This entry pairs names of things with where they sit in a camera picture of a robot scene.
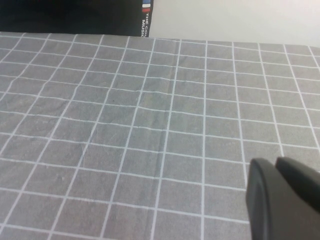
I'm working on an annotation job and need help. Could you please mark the grey white-checked tablecloth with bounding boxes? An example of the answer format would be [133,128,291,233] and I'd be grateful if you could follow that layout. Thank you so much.
[0,31,320,240]

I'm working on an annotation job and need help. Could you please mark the black trousers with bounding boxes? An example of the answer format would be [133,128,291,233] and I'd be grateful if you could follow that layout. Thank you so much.
[0,0,154,38]

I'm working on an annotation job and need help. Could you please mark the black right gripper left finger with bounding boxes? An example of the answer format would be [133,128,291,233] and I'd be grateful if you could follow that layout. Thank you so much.
[245,157,320,240]

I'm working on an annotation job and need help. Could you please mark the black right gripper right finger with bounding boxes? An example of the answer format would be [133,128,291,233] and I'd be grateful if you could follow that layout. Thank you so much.
[274,156,320,212]

